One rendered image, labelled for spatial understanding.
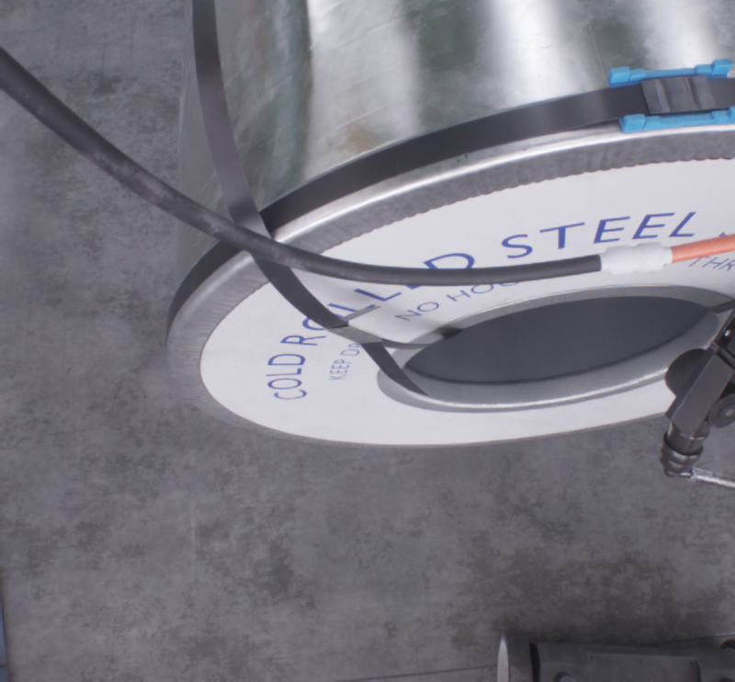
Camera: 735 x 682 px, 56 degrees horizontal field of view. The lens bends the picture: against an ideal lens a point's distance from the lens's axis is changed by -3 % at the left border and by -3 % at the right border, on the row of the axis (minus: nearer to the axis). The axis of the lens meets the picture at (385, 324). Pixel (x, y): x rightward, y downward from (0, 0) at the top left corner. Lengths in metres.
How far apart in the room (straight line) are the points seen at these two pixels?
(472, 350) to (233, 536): 0.84
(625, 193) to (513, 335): 0.77
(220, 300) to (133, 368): 1.27
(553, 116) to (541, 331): 0.85
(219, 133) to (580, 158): 0.35
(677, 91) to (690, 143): 0.05
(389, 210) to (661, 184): 0.25
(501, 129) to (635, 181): 0.14
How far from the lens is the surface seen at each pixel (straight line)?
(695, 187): 0.73
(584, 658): 1.69
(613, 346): 1.39
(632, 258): 0.55
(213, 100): 0.74
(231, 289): 0.78
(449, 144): 0.63
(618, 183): 0.68
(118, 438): 2.02
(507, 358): 1.41
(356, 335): 0.78
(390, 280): 0.51
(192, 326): 0.88
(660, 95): 0.64
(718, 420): 1.01
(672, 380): 1.02
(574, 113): 0.63
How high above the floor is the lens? 1.83
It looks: 68 degrees down
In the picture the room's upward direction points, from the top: 1 degrees counter-clockwise
